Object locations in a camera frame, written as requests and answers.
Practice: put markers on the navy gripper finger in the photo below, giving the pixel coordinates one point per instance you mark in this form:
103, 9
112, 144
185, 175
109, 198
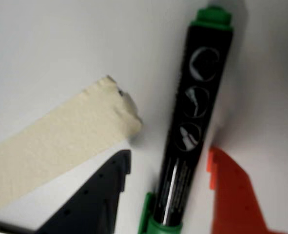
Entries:
92, 207

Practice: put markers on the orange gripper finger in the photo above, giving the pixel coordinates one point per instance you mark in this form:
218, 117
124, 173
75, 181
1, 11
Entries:
234, 202

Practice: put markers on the green marker with black barrel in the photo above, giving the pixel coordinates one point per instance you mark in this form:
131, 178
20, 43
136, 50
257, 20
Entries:
195, 122

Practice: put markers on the beige masking tape strip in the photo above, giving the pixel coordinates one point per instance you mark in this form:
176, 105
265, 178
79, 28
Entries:
56, 143

